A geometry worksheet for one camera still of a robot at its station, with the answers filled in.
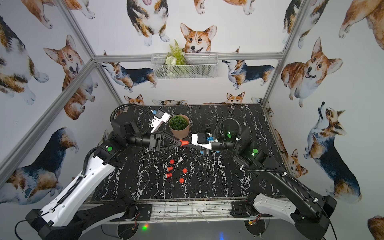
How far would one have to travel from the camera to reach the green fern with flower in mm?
812

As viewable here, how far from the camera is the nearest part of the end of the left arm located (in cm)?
50

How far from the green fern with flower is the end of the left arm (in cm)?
48
